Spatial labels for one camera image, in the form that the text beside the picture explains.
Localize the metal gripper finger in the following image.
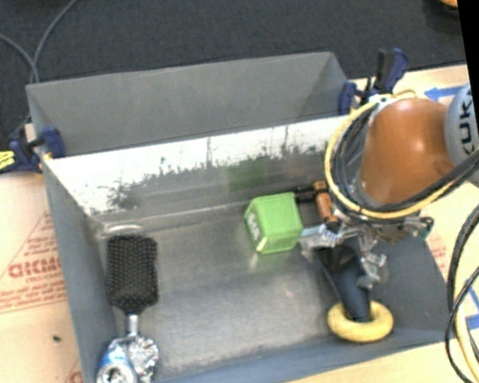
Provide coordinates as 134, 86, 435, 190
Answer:
297, 220, 347, 262
351, 247, 393, 291

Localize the dark blue cylinder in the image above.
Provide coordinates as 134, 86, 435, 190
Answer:
315, 240, 375, 326

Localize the green box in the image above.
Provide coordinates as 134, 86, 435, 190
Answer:
240, 189, 308, 257

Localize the grey metal bin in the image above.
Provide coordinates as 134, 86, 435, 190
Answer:
24, 22, 461, 383

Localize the black hairbrush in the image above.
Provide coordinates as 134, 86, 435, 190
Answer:
97, 229, 172, 344

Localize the crushed silver and blue can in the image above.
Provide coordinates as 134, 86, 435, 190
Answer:
88, 330, 166, 383

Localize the brown cardboard board red print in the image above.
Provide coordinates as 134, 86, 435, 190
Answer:
0, 157, 84, 383

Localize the yellow ring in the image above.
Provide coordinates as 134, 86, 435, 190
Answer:
324, 294, 397, 350

